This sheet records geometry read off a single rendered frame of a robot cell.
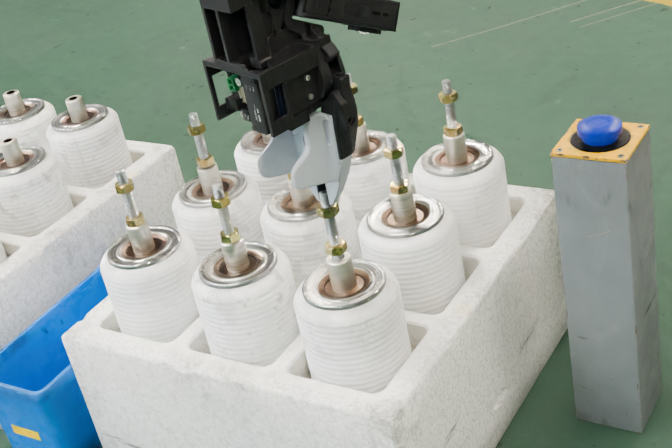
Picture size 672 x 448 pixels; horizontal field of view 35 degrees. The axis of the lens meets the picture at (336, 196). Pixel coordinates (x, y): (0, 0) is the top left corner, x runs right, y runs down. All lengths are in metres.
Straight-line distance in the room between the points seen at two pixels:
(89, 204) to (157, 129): 0.63
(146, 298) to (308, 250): 0.17
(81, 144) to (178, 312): 0.39
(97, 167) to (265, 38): 0.65
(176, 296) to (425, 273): 0.25
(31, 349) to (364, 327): 0.49
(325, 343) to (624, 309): 0.29
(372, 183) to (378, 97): 0.78
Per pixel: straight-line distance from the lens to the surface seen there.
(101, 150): 1.42
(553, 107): 1.79
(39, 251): 1.33
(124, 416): 1.16
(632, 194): 0.99
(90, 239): 1.38
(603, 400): 1.14
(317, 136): 0.86
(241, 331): 1.01
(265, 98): 0.80
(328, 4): 0.84
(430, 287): 1.03
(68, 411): 1.22
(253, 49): 0.81
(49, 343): 1.32
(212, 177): 1.15
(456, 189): 1.09
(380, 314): 0.93
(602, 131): 0.98
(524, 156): 1.65
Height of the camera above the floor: 0.78
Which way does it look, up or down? 29 degrees down
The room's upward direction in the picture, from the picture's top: 12 degrees counter-clockwise
